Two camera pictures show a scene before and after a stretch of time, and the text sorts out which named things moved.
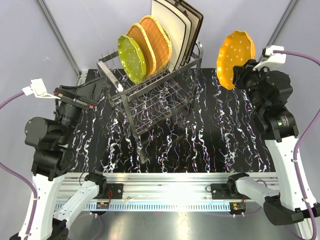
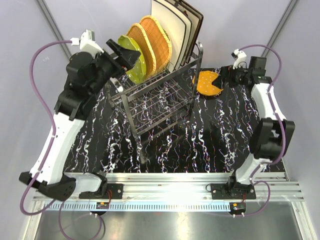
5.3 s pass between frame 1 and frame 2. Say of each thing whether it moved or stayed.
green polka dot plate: stayed
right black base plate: stayed
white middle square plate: stayed
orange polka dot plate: moved
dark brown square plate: stayed
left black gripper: moved
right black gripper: moved
